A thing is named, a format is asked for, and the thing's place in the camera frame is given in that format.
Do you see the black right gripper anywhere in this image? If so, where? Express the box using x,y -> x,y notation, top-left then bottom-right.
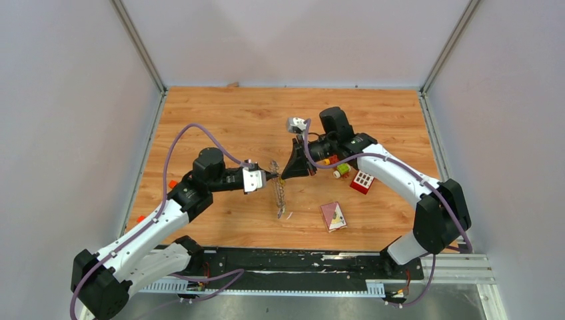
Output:
281,134 -> 337,179

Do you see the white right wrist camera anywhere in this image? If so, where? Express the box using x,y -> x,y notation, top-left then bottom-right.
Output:
286,117 -> 306,135

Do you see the toy brick car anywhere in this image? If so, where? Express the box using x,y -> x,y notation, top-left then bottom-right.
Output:
322,155 -> 352,179

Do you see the playing card box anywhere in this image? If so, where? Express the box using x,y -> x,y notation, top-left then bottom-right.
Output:
320,201 -> 347,233

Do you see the aluminium frame rail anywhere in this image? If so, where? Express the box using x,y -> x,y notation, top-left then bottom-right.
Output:
432,253 -> 496,285

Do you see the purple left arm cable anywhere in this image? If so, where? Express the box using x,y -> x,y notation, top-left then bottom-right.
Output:
69,123 -> 259,320

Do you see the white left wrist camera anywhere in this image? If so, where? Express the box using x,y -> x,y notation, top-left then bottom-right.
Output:
242,167 -> 267,194

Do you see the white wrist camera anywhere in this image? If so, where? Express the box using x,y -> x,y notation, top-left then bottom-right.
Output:
242,167 -> 267,194
286,117 -> 306,135

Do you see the slotted white cable duct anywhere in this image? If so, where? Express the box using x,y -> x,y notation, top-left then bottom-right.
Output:
141,279 -> 386,298

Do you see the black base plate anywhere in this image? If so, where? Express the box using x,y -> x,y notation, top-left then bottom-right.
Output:
179,247 -> 424,292

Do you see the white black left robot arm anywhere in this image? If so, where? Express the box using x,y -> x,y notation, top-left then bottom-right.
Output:
71,147 -> 278,319

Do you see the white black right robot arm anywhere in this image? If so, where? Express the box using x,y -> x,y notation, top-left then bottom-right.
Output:
281,107 -> 472,279

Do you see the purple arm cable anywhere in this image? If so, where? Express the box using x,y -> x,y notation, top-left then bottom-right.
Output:
69,123 -> 259,320
302,118 -> 474,308

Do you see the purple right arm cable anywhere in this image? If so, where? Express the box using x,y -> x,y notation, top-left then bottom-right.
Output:
302,118 -> 474,308

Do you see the red white toy brick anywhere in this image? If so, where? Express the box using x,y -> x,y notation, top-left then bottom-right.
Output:
350,171 -> 374,195

